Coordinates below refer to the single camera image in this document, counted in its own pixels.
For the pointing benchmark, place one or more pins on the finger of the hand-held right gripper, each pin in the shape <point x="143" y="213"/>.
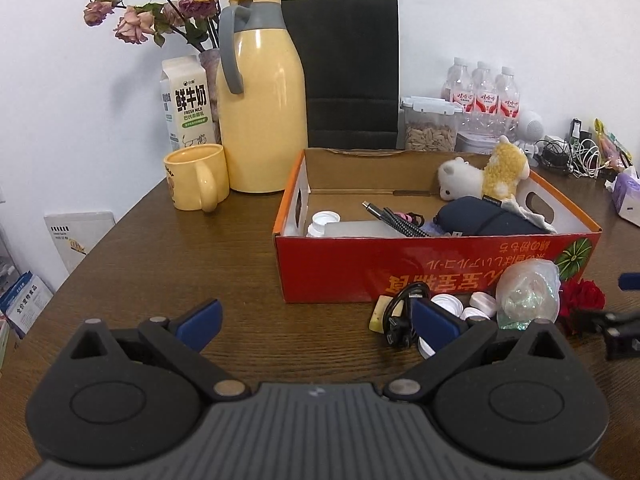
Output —
<point x="630" y="281"/>
<point x="595" y="319"/>

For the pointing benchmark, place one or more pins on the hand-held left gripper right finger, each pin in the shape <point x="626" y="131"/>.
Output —
<point x="435" y="327"/>

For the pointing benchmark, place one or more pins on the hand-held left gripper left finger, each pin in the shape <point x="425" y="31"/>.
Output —
<point x="202" y="322"/>

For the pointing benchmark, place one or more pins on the red cardboard box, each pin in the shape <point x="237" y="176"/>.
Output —
<point x="340" y="270"/>

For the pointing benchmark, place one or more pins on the white tissue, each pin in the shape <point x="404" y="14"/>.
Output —
<point x="532" y="217"/>

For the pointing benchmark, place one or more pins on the navy zip pouch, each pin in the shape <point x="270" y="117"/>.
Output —
<point x="475" y="217"/>

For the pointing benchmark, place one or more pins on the clear plastic box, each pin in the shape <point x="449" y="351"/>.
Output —
<point x="360" y="230"/>

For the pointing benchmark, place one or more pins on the white and yellow plush sheep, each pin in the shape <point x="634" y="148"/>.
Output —
<point x="462" y="177"/>

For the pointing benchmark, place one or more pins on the large white bottle cap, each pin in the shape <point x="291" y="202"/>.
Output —
<point x="325" y="219"/>

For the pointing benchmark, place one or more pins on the red fabric rose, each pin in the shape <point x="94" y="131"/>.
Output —
<point x="582" y="295"/>

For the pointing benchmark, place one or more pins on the pale yellow block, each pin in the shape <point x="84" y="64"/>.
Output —
<point x="378" y="315"/>

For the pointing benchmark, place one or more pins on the iridescent plastic bag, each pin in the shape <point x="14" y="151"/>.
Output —
<point x="530" y="290"/>

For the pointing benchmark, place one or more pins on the purple tissue pack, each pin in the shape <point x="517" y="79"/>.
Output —
<point x="627" y="197"/>

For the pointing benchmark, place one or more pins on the green and yellow snack packet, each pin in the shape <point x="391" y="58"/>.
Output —
<point x="612" y="145"/>

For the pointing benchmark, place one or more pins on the yellow mug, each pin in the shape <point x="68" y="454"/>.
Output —
<point x="187" y="177"/>

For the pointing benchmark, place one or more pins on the small black device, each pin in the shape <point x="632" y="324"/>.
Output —
<point x="577" y="130"/>

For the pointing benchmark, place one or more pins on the blue and white box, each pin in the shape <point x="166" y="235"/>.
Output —
<point x="22" y="305"/>

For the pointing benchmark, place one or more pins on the white round robot toy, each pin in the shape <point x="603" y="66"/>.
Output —
<point x="531" y="124"/>

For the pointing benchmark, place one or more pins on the clear nut container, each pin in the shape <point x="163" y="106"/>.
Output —
<point x="430" y="135"/>

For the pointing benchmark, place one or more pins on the white milk carton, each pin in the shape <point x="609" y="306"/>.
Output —
<point x="190" y="105"/>

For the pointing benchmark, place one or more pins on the yellow thermos jug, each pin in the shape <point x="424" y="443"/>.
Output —
<point x="265" y="110"/>

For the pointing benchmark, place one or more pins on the small water bottle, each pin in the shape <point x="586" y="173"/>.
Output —
<point x="484" y="90"/>
<point x="507" y="95"/>
<point x="457" y="85"/>

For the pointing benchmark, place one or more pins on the mottled flower vase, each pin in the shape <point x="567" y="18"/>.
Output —
<point x="210" y="75"/>

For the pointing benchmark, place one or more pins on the black paper bag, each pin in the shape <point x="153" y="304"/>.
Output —
<point x="345" y="60"/>

